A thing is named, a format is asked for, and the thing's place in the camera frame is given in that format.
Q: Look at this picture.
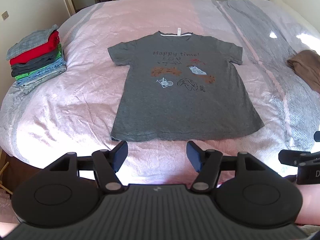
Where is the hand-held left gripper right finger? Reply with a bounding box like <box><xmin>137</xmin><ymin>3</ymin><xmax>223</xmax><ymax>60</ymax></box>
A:
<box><xmin>186</xmin><ymin>141</ymin><xmax>270</xmax><ymax>193</ymax></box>

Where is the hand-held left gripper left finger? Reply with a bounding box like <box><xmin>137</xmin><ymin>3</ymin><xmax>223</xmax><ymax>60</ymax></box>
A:
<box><xmin>47</xmin><ymin>141</ymin><xmax>128</xmax><ymax>193</ymax></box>

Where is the grey printed t-shirt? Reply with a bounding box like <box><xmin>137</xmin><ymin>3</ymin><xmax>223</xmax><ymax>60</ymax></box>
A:
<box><xmin>107</xmin><ymin>27</ymin><xmax>265</xmax><ymax>142</ymax></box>

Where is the person's right forearm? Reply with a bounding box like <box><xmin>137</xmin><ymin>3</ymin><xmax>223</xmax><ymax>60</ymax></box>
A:
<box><xmin>299</xmin><ymin>184</ymin><xmax>320</xmax><ymax>227</ymax></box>

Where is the stack of folded clothes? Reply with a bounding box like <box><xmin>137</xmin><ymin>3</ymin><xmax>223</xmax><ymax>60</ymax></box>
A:
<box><xmin>5</xmin><ymin>24</ymin><xmax>68</xmax><ymax>95</ymax></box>

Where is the brown garment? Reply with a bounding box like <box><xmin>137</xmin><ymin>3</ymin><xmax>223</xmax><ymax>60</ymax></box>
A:
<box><xmin>287</xmin><ymin>50</ymin><xmax>320</xmax><ymax>93</ymax></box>

